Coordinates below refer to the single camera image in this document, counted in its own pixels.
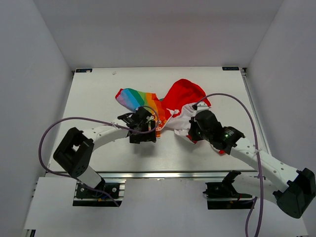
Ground red rainbow children's jacket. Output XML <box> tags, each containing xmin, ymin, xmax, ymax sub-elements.
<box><xmin>115</xmin><ymin>79</ymin><xmax>206</xmax><ymax>144</ymax></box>

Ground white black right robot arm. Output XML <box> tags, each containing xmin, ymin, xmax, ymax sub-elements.
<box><xmin>189</xmin><ymin>110</ymin><xmax>316</xmax><ymax>219</ymax></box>

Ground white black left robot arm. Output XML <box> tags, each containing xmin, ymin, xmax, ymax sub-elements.
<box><xmin>53</xmin><ymin>107</ymin><xmax>157</xmax><ymax>197</ymax></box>

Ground blue right table label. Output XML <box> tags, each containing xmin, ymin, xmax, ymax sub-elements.
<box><xmin>222</xmin><ymin>66</ymin><xmax>239</xmax><ymax>71</ymax></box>

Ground blue table label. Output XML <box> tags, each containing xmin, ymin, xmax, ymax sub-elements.
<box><xmin>222</xmin><ymin>66</ymin><xmax>239</xmax><ymax>71</ymax></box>
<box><xmin>75</xmin><ymin>68</ymin><xmax>92</xmax><ymax>73</ymax></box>

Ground blue left table label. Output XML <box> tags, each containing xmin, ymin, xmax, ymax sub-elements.
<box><xmin>75</xmin><ymin>68</ymin><xmax>92</xmax><ymax>73</ymax></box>

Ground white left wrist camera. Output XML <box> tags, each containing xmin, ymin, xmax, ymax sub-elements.
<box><xmin>144</xmin><ymin>115</ymin><xmax>156</xmax><ymax>131</ymax></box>

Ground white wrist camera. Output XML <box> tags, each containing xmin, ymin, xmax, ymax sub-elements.
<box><xmin>192</xmin><ymin>101</ymin><xmax>209</xmax><ymax>113</ymax></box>
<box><xmin>144</xmin><ymin>115</ymin><xmax>156</xmax><ymax>131</ymax></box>

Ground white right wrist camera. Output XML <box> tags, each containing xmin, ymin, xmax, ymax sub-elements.
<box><xmin>192</xmin><ymin>101</ymin><xmax>209</xmax><ymax>113</ymax></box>

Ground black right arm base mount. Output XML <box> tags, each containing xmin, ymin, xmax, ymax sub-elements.
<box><xmin>203</xmin><ymin>170</ymin><xmax>254</xmax><ymax>210</ymax></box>

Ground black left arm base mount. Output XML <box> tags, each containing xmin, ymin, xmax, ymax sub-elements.
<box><xmin>73</xmin><ymin>180</ymin><xmax>125</xmax><ymax>207</ymax></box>

